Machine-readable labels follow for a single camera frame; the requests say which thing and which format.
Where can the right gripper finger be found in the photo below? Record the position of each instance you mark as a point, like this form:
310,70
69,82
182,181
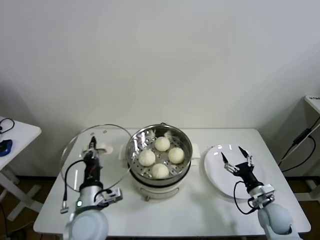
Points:
229,166
248,158

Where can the white round plate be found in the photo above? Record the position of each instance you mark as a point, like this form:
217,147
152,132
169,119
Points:
215,172

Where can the white side desk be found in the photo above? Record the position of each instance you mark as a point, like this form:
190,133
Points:
312,102

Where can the pale left robot arm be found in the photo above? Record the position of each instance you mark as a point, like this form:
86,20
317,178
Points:
87,225

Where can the blue computer mouse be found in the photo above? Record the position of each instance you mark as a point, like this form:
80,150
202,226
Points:
6,147

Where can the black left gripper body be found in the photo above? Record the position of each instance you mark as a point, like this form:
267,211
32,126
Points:
92,170

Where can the silver wrist camera assembly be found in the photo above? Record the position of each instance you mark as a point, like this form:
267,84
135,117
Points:
113,196
262,192

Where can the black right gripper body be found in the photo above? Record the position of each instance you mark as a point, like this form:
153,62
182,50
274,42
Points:
243,172

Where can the silver right wrist camera assembly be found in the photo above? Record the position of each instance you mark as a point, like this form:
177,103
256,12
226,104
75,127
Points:
262,192

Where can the stainless steel steamer basket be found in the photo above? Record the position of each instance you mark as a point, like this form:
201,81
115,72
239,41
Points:
133,150

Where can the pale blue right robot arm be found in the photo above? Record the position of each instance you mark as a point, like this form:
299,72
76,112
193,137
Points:
275,220

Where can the round glass pot lid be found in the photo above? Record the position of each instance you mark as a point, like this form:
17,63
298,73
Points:
107,149

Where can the white steamed baozi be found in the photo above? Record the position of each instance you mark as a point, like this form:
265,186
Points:
176,155
146,158
159,170
162,144

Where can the white side table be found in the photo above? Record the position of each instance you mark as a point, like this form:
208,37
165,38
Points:
22,140

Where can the silver left wrist camera assembly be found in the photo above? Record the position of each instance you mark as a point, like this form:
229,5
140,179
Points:
113,196

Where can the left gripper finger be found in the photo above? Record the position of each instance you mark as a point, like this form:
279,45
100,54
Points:
87,153
93,143

